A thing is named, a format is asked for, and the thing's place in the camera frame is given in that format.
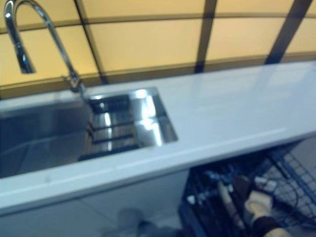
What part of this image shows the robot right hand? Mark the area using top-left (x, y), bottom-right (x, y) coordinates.
top-left (233, 176), bottom-right (252, 198)

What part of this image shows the cream round plate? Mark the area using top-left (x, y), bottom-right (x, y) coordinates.
top-left (217, 181), bottom-right (245, 230)

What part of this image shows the white cabinet door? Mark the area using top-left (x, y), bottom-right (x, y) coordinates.
top-left (79, 170), bottom-right (190, 237)
top-left (0, 199), bottom-right (104, 237)

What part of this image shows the black sink drying rack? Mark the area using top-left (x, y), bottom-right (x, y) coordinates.
top-left (78, 95), bottom-right (140, 162)

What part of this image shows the stainless steel sink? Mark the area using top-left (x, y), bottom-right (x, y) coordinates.
top-left (0, 86), bottom-right (179, 179)

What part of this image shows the chrome gooseneck faucet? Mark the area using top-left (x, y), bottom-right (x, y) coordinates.
top-left (3, 0), bottom-right (87, 100)

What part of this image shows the dark wire plate basket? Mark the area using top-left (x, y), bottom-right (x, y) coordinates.
top-left (180, 158), bottom-right (316, 237)

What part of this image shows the dark wire cup basket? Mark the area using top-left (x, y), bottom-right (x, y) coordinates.
top-left (269, 145), bottom-right (316, 210)

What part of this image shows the dark window frame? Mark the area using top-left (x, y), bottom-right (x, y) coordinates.
top-left (0, 0), bottom-right (316, 99)

